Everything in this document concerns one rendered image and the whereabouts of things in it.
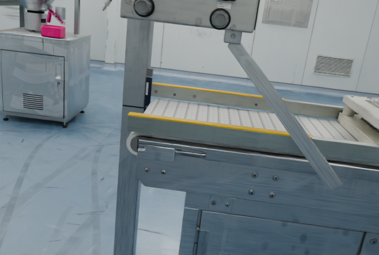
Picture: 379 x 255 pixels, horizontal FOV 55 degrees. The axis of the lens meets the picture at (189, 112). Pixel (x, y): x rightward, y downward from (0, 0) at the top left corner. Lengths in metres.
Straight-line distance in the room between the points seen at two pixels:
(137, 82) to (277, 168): 0.44
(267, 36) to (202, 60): 1.05
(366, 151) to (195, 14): 0.39
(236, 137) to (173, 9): 0.25
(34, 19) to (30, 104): 0.72
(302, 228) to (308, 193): 0.12
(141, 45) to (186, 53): 4.83
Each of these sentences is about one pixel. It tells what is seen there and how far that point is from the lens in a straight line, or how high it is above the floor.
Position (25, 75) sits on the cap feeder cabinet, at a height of 0.43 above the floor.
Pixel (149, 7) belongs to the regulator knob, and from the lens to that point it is 0.60.
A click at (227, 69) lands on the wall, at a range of 5.80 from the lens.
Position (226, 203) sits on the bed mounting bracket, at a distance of 0.79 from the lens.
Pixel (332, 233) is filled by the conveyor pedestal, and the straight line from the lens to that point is 0.87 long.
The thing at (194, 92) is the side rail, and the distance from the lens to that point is 0.93.
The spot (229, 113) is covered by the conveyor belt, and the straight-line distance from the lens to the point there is 0.90.
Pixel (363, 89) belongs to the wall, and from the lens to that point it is 6.32.
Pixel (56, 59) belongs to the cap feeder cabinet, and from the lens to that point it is 3.17.
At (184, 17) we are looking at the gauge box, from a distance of 0.61.
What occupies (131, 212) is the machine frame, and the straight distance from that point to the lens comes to 1.12.
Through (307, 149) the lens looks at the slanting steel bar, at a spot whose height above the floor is 0.96.
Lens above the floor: 1.16
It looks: 17 degrees down
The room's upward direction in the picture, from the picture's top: 7 degrees clockwise
